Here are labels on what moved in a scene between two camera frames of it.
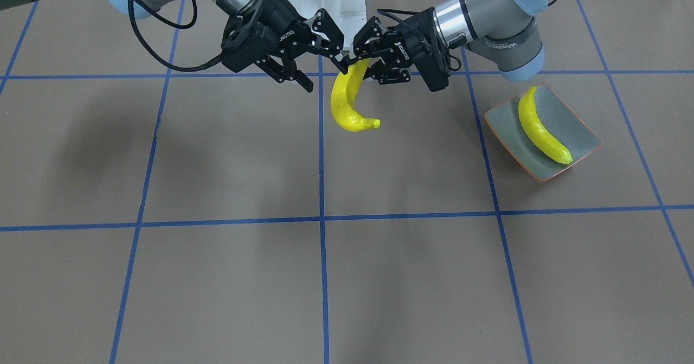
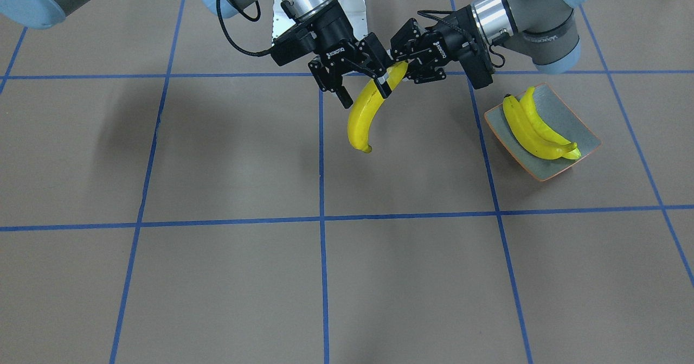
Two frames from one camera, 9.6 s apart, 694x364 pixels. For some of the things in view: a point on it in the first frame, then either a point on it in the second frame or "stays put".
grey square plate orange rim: (561, 117) stays put
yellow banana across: (543, 135) stays put
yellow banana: (344, 112) to (532, 139)
